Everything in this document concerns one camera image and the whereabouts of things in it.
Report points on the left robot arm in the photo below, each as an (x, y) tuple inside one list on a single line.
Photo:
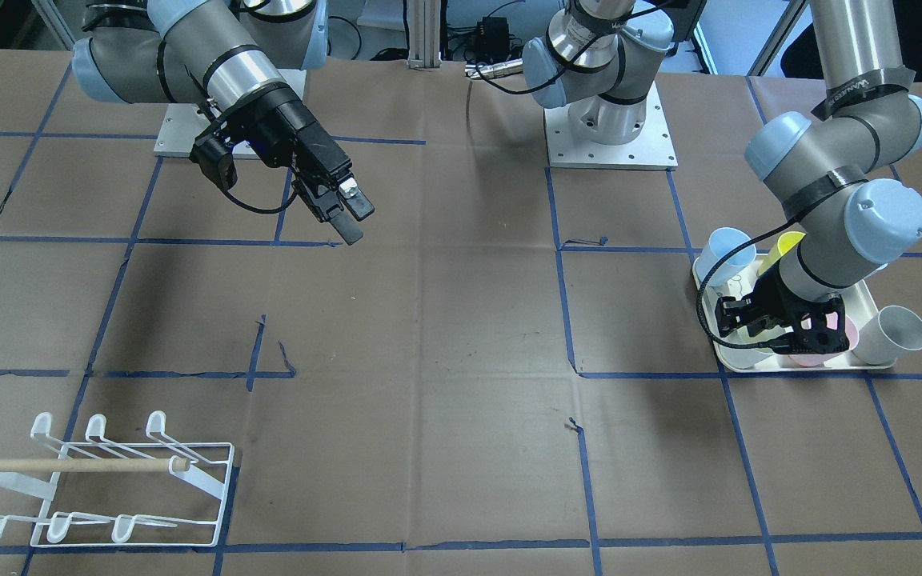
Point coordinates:
[(599, 58)]

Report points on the yellow plastic cup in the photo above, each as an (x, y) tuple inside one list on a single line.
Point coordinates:
[(785, 242)]

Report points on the pink plastic cup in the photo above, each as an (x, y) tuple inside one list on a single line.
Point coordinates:
[(851, 336)]

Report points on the aluminium frame post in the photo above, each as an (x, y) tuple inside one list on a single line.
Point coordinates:
[(424, 32)]

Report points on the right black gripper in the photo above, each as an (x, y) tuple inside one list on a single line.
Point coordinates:
[(288, 128)]

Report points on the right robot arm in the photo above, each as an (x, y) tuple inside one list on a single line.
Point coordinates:
[(227, 58)]

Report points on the light blue plastic cup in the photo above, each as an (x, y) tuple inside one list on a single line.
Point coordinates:
[(721, 242)]

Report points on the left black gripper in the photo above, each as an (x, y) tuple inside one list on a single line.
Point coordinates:
[(749, 314)]

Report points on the grey plastic cup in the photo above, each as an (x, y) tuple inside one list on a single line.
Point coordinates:
[(894, 332)]

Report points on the white wire cup rack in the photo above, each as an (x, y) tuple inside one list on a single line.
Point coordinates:
[(95, 492)]

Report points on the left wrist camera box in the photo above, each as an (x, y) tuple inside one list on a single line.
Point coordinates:
[(215, 159)]

